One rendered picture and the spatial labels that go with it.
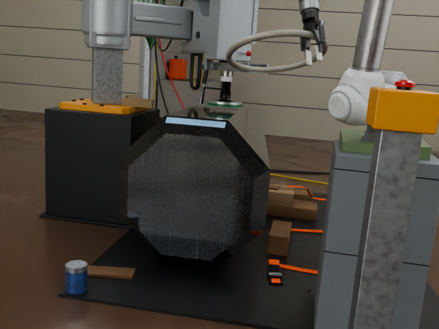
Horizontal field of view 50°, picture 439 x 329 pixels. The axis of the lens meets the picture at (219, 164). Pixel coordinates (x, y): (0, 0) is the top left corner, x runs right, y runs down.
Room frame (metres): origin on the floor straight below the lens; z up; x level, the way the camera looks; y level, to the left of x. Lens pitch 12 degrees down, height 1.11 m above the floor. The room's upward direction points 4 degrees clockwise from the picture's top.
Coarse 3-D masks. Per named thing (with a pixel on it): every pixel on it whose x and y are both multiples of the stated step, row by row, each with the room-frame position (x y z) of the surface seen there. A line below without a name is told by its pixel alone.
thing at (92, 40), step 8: (128, 0) 3.24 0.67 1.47; (128, 8) 3.24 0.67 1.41; (128, 16) 3.24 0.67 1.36; (128, 24) 3.24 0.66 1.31; (128, 32) 3.24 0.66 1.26; (88, 40) 3.20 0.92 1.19; (96, 40) 3.17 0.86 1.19; (104, 40) 3.17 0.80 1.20; (112, 40) 3.18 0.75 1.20; (120, 40) 3.22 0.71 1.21; (128, 40) 3.24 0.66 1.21; (112, 48) 3.21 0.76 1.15; (120, 48) 3.23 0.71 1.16; (128, 48) 3.24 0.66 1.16
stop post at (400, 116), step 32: (384, 96) 0.93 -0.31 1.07; (416, 96) 0.92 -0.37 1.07; (384, 128) 0.93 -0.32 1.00; (416, 128) 0.92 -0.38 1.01; (384, 160) 0.94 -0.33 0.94; (416, 160) 0.93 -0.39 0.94; (384, 192) 0.94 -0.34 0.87; (384, 224) 0.94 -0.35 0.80; (384, 256) 0.94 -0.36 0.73; (384, 288) 0.94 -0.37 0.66; (352, 320) 0.97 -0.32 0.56; (384, 320) 0.94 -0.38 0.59
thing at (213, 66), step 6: (210, 66) 3.08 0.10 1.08; (216, 66) 2.97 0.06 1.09; (222, 66) 2.87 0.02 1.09; (228, 66) 2.78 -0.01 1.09; (252, 66) 2.73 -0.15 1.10; (258, 66) 2.66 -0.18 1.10; (264, 66) 2.58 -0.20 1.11; (252, 72) 2.73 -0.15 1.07; (258, 72) 2.54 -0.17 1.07; (264, 72) 2.55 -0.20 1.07
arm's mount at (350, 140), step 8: (344, 136) 1.97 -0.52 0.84; (352, 136) 1.98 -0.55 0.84; (360, 136) 1.98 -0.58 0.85; (344, 144) 1.84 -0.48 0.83; (352, 144) 1.83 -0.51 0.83; (360, 144) 1.83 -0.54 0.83; (368, 144) 1.82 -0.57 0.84; (424, 144) 1.83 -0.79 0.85; (352, 152) 1.83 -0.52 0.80; (360, 152) 1.83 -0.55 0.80; (368, 152) 1.82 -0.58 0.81; (424, 152) 1.78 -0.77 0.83
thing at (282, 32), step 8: (264, 32) 2.14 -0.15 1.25; (272, 32) 2.12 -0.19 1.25; (280, 32) 2.12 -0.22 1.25; (288, 32) 2.12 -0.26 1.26; (296, 32) 2.13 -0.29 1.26; (304, 32) 2.14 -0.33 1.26; (240, 40) 2.19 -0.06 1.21; (248, 40) 2.16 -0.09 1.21; (256, 40) 2.15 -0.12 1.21; (232, 48) 2.24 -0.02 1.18; (312, 56) 2.46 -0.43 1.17; (232, 64) 2.41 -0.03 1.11; (240, 64) 2.48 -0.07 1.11; (296, 64) 2.52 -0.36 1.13; (304, 64) 2.49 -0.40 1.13
